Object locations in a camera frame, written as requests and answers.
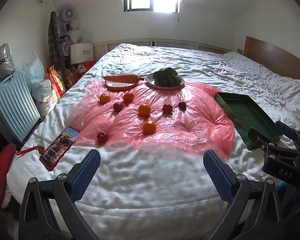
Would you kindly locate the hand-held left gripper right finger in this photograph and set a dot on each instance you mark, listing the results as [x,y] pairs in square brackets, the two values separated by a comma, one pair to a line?
[218,176]

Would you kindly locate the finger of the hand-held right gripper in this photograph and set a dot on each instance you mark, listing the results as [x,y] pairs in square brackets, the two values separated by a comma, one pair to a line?
[261,138]
[286,128]

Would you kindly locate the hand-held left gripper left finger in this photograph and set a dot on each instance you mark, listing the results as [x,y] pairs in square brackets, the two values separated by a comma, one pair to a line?
[86,173]

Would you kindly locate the green rectangular tray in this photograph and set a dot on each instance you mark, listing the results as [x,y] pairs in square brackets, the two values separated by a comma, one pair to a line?
[247,116]

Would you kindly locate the dark red apple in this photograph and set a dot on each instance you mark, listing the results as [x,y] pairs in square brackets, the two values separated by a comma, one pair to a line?
[118,106]

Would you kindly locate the orange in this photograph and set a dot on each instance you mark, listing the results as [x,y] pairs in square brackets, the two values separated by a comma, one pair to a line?
[128,97]
[144,109]
[105,98]
[149,127]

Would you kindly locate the dark purple plum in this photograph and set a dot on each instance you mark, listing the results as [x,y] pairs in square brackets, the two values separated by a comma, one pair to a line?
[182,105]

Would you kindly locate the person's right hand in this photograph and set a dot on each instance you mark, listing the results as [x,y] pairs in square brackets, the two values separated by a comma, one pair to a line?
[296,197]

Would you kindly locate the smartphone in red case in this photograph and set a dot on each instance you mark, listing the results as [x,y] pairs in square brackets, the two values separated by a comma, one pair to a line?
[58,147]

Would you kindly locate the pink plastic sheet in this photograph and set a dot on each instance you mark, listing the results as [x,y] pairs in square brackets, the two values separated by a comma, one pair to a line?
[190,130]

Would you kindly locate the wooden bed headboard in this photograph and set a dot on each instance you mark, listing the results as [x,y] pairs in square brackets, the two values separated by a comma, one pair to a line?
[277,55]

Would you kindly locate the red cloth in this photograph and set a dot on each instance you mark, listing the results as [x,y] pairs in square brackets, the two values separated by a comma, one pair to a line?
[1,170]

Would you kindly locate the green cloth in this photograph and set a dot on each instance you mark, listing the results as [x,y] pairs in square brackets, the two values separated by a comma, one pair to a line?
[230,52]

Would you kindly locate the orange rimmed plate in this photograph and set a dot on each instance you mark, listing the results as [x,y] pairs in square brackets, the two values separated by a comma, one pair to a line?
[120,86]

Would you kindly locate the cooking oil bottle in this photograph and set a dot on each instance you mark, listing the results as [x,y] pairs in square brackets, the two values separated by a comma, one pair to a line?
[70,78]

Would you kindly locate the orange red rice bag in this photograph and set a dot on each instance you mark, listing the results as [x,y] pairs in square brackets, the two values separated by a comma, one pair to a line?
[56,81]

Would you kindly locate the light blue suitcase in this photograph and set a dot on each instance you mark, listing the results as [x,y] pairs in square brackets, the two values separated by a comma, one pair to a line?
[16,105]

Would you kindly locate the carrot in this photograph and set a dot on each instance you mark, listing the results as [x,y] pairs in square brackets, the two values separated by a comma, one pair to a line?
[122,78]

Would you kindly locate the red box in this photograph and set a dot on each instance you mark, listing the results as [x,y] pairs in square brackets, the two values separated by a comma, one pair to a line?
[86,66]

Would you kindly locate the white plate green rim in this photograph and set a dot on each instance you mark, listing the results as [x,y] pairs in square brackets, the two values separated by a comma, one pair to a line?
[151,82]

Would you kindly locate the spinach bunch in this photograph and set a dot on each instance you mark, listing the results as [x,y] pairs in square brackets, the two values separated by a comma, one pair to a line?
[166,77]

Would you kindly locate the clear bluish plastic bag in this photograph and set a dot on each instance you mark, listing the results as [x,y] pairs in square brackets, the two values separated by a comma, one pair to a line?
[35,67]

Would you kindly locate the white paper bag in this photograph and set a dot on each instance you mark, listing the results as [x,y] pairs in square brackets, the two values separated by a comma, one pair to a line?
[82,53]

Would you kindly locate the small purple fan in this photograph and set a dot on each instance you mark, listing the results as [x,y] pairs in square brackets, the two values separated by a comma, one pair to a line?
[65,47]

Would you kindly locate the plaid scarf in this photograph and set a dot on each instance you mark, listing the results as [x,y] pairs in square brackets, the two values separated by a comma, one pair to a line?
[55,42]

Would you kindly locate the white panelled ledge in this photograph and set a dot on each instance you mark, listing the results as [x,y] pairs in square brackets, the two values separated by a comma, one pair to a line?
[165,43]

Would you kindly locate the white printed plastic bag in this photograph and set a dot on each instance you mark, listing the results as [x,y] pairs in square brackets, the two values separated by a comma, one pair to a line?
[1,62]

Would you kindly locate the crumpled clear plastic bag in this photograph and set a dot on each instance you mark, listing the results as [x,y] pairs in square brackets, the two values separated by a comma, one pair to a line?
[76,31]

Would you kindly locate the white standing fan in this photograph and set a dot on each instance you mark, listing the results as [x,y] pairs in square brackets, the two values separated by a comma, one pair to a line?
[67,14]

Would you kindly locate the white coat rack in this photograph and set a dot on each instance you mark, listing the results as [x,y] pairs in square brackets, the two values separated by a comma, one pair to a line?
[51,3]

